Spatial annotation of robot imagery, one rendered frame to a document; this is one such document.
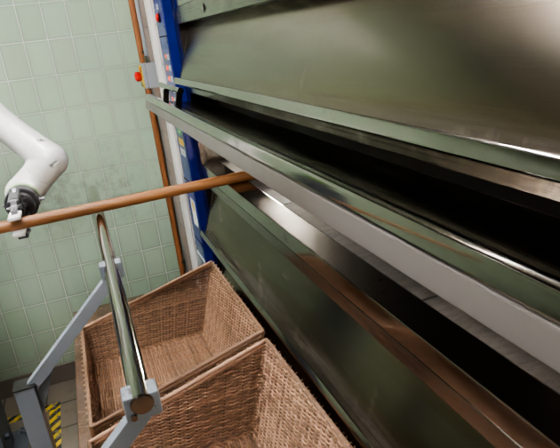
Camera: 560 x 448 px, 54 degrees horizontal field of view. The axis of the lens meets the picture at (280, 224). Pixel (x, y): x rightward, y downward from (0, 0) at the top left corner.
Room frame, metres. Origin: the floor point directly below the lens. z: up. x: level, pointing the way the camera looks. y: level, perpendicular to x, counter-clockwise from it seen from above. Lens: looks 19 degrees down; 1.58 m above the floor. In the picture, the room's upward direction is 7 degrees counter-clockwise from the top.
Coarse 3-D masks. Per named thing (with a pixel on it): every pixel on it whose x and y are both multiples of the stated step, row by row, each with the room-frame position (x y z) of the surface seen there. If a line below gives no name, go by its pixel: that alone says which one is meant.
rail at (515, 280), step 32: (224, 128) 0.93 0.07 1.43; (288, 160) 0.63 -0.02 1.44; (320, 192) 0.54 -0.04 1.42; (352, 192) 0.48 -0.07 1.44; (384, 224) 0.42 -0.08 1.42; (416, 224) 0.38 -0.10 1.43; (448, 256) 0.34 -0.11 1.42; (480, 256) 0.31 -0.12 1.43; (512, 256) 0.31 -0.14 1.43; (512, 288) 0.28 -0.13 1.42; (544, 288) 0.26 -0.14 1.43
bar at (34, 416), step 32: (96, 192) 1.65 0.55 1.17; (96, 224) 1.33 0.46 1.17; (96, 288) 1.04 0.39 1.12; (128, 320) 0.79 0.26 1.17; (64, 352) 1.00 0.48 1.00; (128, 352) 0.68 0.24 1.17; (32, 384) 0.98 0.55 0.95; (128, 384) 0.61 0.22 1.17; (32, 416) 0.97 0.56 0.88; (128, 416) 0.58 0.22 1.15
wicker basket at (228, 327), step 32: (160, 288) 1.70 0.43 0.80; (224, 288) 1.59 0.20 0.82; (96, 320) 1.63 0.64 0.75; (192, 320) 1.73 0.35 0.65; (224, 320) 1.54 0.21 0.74; (256, 320) 1.31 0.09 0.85; (96, 352) 1.62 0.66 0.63; (160, 352) 1.65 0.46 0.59; (192, 352) 1.62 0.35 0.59; (224, 352) 1.22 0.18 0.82; (96, 384) 1.50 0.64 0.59; (160, 384) 1.46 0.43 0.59; (96, 416) 1.28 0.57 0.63
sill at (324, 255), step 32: (224, 192) 1.57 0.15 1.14; (256, 192) 1.41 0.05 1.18; (288, 224) 1.13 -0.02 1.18; (320, 256) 0.93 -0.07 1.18; (352, 256) 0.91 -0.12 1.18; (352, 288) 0.81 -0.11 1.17; (384, 288) 0.77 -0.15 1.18; (384, 320) 0.71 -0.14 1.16; (416, 320) 0.67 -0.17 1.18; (448, 320) 0.66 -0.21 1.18; (416, 352) 0.64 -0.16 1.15; (448, 352) 0.58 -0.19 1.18; (480, 352) 0.58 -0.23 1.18; (448, 384) 0.57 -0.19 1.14; (480, 384) 0.52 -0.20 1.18; (512, 384) 0.51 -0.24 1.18; (512, 416) 0.47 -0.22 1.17; (544, 416) 0.45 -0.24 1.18
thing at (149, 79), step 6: (138, 66) 2.41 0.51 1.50; (144, 66) 2.34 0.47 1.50; (150, 66) 2.34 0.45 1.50; (144, 72) 2.33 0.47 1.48; (150, 72) 2.34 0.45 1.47; (144, 78) 2.33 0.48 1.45; (150, 78) 2.34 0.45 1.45; (156, 78) 2.35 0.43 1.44; (144, 84) 2.34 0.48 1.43; (150, 84) 2.34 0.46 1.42; (156, 84) 2.35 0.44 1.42
